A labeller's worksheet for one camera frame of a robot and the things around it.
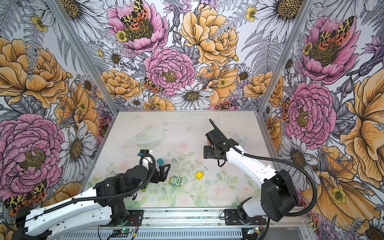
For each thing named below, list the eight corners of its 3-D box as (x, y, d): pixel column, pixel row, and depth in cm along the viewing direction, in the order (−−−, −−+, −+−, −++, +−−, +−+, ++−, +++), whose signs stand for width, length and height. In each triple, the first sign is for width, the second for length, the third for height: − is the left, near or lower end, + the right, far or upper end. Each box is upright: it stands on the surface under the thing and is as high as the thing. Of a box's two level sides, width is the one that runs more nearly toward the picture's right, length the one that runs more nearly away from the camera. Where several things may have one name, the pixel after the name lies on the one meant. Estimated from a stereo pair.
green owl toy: (169, 186, 86) (168, 184, 85) (170, 177, 90) (169, 176, 88) (181, 186, 86) (181, 184, 85) (182, 177, 90) (182, 176, 88)
